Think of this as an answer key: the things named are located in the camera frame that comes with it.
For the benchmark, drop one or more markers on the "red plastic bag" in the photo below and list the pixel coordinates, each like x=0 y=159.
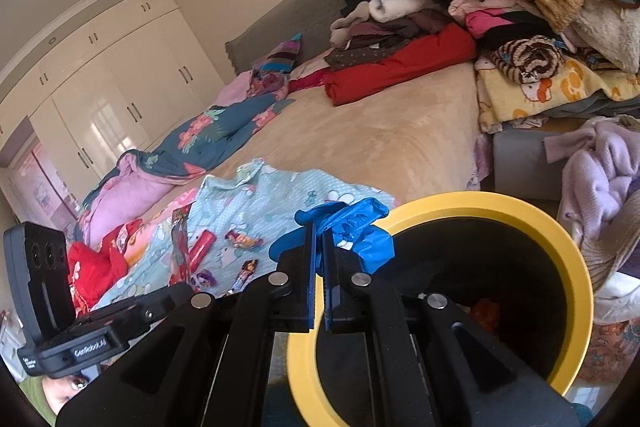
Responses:
x=486 y=313

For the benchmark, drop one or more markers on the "yellow cartoon blanket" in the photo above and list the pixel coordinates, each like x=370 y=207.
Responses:
x=502 y=100

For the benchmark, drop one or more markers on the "purple candy wrapper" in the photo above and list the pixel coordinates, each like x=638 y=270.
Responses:
x=203 y=280

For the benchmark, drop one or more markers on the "red strawberry snack wrapper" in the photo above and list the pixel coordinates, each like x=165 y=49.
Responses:
x=179 y=259

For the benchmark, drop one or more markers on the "lavender knitted garment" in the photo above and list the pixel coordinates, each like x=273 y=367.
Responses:
x=598 y=206

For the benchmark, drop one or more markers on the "light blue Hello Kitty sheet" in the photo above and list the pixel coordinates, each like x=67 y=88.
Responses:
x=261 y=201

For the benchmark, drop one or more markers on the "brown chocolate bar wrapper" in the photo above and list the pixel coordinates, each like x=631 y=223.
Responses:
x=246 y=272

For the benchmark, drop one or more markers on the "green sleeve forearm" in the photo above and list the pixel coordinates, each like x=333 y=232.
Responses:
x=32 y=388

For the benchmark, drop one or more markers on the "small colourful candy wrapper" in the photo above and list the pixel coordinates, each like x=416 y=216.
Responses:
x=240 y=240

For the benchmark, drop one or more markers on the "pink blanket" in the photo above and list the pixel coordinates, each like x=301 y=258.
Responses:
x=137 y=183

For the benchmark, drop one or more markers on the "blue floral quilt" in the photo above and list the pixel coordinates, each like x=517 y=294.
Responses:
x=205 y=141

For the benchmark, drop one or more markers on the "striped colourful pillow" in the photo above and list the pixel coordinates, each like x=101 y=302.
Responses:
x=271 y=72

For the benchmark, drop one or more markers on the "grey upholstered headboard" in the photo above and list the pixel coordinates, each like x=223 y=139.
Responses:
x=310 y=18

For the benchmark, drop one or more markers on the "yellow rimmed black trash bin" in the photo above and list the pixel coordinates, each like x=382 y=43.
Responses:
x=463 y=210

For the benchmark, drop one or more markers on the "red cylindrical tube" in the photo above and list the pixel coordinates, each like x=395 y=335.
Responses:
x=200 y=249

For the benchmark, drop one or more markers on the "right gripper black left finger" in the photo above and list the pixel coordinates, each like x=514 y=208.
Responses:
x=208 y=363

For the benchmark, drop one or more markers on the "red folded garment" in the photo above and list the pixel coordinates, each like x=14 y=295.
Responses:
x=451 y=46

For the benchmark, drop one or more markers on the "cream white wardrobe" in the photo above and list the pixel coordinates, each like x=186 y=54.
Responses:
x=123 y=80

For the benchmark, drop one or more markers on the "beige bed cover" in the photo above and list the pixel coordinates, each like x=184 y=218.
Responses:
x=411 y=140

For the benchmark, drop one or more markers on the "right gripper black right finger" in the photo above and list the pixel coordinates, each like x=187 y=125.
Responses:
x=398 y=347

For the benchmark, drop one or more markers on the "red cloth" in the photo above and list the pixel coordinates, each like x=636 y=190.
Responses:
x=93 y=271

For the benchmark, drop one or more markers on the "left hand painted nails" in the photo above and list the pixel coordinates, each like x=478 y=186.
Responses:
x=58 y=391

